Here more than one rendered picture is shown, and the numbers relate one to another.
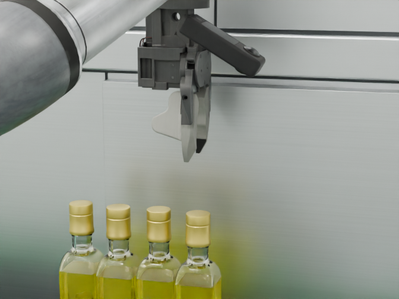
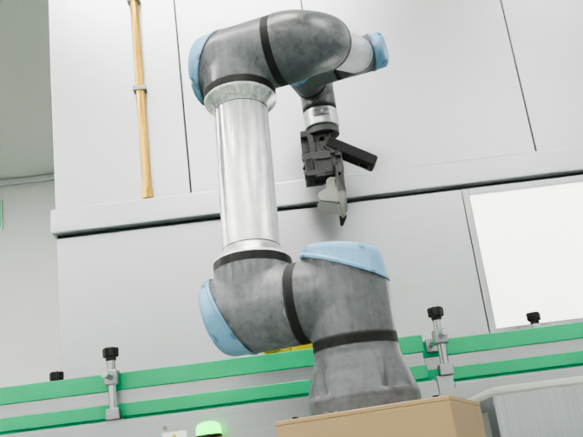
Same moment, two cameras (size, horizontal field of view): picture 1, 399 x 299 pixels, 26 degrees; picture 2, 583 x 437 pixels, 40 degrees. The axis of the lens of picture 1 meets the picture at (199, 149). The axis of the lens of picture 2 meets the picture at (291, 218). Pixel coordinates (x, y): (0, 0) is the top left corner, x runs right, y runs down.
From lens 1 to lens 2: 1.01 m
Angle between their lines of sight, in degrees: 34
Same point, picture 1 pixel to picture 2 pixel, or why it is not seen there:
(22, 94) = (337, 39)
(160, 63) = (318, 161)
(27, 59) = (337, 24)
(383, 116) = (442, 205)
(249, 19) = (347, 168)
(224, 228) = not seen: hidden behind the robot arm
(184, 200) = not seen: hidden behind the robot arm
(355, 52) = (416, 173)
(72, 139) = not seen: hidden behind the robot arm
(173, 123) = (332, 193)
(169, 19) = (318, 140)
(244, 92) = (354, 205)
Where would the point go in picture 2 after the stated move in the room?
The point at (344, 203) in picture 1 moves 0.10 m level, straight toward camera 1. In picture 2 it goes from (431, 264) to (442, 251)
